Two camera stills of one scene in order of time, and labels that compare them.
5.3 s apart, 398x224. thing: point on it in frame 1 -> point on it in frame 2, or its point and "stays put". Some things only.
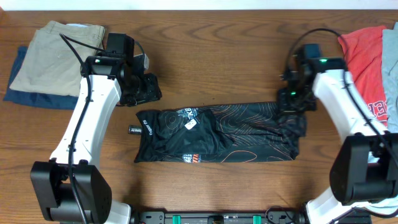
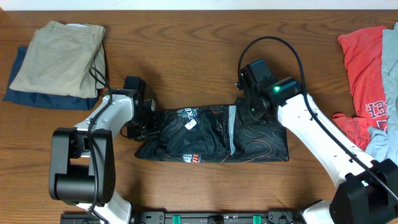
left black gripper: (150, 88) -> (152, 121)
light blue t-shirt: (390, 73) stays put
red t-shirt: (363, 50) stays put
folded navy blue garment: (17, 96) stays put
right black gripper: (288, 104) -> (244, 112)
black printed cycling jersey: (233, 132) stays put
